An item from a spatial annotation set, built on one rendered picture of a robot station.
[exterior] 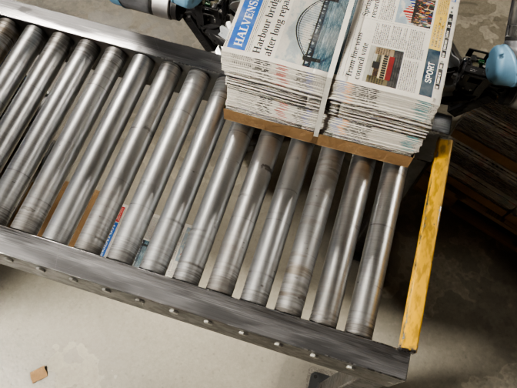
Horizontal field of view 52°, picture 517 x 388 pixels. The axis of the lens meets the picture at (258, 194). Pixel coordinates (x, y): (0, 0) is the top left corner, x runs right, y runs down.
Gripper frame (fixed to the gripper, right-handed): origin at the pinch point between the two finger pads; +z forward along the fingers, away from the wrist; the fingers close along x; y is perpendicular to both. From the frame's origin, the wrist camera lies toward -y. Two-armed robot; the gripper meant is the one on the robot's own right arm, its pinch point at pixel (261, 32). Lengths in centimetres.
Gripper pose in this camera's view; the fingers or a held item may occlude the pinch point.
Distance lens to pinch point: 123.0
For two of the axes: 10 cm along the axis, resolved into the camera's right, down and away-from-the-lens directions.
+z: 9.5, 2.8, -1.0
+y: 0.2, -4.1, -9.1
